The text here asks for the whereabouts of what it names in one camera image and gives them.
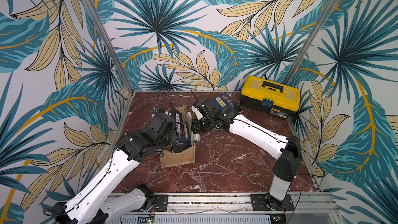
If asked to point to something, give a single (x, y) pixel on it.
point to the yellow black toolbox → (275, 98)
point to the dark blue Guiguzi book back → (227, 100)
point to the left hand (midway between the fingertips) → (174, 136)
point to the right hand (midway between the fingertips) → (190, 128)
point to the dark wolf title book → (181, 142)
